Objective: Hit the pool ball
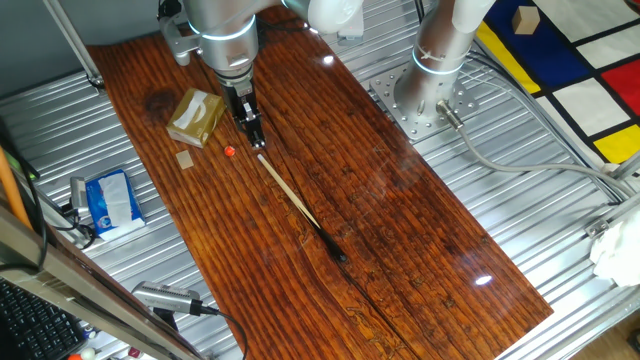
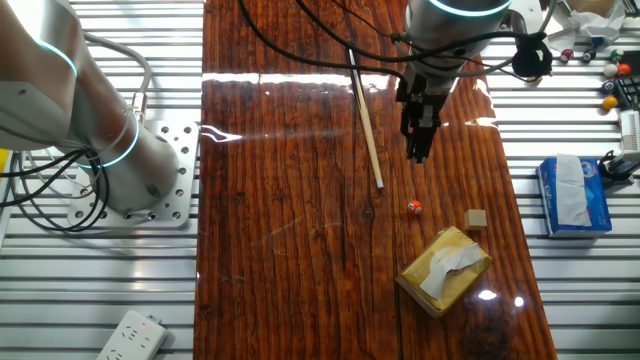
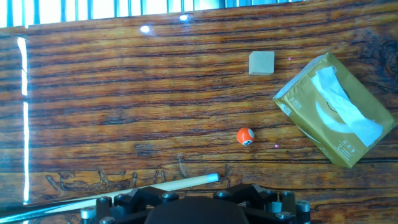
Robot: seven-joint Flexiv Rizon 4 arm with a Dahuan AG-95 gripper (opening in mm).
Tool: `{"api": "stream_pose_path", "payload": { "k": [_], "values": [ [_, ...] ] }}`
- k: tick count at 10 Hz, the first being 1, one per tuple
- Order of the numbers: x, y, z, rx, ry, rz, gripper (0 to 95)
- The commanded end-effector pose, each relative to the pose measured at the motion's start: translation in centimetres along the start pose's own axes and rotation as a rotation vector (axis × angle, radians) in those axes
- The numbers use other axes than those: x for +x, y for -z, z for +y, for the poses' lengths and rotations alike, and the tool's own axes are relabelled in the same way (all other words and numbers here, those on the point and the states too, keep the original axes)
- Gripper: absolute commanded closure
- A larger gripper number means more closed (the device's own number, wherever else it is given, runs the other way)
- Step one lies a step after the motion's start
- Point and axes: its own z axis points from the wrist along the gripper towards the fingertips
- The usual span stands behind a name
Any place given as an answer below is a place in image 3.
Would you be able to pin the orange pool ball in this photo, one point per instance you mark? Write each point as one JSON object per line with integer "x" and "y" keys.
{"x": 245, "y": 136}

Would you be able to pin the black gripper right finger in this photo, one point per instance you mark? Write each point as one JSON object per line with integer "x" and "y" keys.
{"x": 273, "y": 205}

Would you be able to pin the gold tissue pack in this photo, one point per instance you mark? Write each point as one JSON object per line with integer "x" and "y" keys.
{"x": 298, "y": 109}

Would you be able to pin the light wooden cube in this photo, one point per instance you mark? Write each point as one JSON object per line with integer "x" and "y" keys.
{"x": 261, "y": 63}

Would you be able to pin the wooden pool cue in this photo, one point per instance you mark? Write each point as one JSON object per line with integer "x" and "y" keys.
{"x": 174, "y": 185}

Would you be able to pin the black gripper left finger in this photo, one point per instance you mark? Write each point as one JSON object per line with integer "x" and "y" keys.
{"x": 130, "y": 202}

